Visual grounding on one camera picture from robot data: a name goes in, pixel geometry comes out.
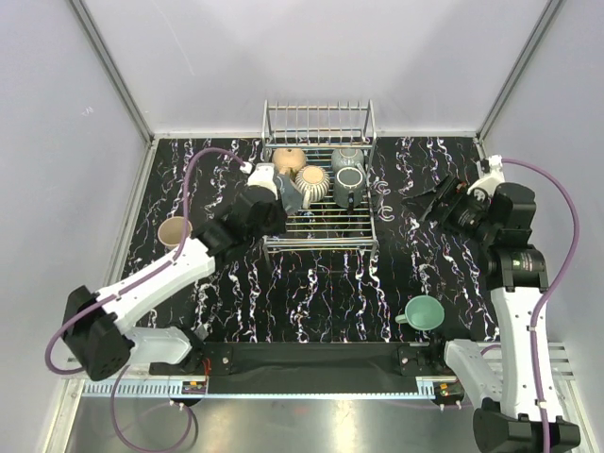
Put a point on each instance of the mint green mug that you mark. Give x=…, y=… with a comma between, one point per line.
x=422, y=313

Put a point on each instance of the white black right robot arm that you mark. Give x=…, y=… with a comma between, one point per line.
x=518, y=410

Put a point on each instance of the beige tall tumbler cup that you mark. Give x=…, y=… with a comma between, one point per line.
x=170, y=231

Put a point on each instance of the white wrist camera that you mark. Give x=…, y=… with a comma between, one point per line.
x=490, y=171
x=262, y=175

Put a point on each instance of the grey ribbed ceramic mug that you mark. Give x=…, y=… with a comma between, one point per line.
x=313, y=182

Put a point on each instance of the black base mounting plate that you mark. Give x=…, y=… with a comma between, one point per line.
x=406, y=359

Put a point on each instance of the tan round ceramic mug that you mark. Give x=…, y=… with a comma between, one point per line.
x=289, y=161

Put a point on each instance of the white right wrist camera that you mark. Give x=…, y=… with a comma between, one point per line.
x=490, y=171

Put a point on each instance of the lower right horseshoe hook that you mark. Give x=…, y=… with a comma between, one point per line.
x=385, y=213

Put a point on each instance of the aluminium slotted rail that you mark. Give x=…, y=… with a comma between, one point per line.
x=224, y=387

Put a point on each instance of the silver wire dish rack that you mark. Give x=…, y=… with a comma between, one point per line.
x=318, y=130

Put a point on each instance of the grey speckled ceramic mug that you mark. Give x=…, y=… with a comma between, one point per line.
x=346, y=157

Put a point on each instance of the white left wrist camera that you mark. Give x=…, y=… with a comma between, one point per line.
x=262, y=175

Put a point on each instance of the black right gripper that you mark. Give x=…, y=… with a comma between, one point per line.
x=451, y=192

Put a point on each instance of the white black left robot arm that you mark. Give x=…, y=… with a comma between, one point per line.
x=101, y=330

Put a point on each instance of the dark green glass cup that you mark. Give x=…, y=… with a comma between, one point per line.
x=348, y=188

